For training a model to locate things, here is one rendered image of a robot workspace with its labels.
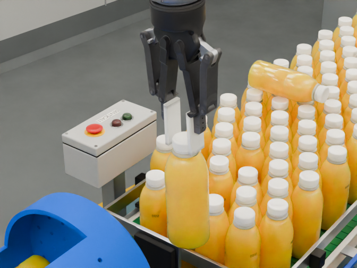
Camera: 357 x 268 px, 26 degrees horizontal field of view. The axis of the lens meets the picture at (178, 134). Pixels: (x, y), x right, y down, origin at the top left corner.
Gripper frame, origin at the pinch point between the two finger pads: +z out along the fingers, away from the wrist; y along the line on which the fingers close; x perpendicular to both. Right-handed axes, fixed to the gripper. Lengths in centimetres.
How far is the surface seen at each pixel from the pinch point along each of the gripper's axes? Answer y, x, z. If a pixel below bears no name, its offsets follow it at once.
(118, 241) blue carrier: -2.9, -12.5, 14.9
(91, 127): -44, 18, 24
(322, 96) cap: -14, 61, 26
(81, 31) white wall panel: -283, 213, 131
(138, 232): -17.5, 4.9, 31.2
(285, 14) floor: -212, 330, 142
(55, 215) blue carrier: -11.7, -16.7, 11.9
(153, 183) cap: -23.1, 15.0, 28.1
